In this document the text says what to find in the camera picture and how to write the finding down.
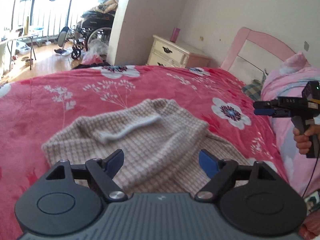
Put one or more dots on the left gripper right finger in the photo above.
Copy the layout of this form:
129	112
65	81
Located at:
254	199

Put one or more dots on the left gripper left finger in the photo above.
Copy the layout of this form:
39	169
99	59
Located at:
70	197

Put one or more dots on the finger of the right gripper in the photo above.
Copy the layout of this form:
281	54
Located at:
265	104
266	112

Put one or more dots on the beige houndstooth knit cardigan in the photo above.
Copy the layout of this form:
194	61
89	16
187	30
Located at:
161	142

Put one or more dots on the small black folding chair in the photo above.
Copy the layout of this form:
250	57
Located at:
61	40

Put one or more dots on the folding table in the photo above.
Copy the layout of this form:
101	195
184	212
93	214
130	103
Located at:
20	45

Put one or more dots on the person's right hand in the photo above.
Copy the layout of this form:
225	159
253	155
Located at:
302	140

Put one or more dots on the plaid pillow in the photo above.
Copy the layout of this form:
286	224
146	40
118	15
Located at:
253	90

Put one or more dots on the pink bed headboard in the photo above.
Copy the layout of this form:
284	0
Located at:
253	53

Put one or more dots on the black smartphone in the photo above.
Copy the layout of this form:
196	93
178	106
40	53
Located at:
312	202

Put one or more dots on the pink cup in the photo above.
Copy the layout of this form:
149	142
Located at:
175	34

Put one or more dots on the cream bedside nightstand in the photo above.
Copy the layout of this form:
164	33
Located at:
180	54

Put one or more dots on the white plastic bag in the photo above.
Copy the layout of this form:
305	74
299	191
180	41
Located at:
96	53

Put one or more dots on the black wheelchair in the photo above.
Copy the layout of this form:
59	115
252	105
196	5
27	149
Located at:
96	23

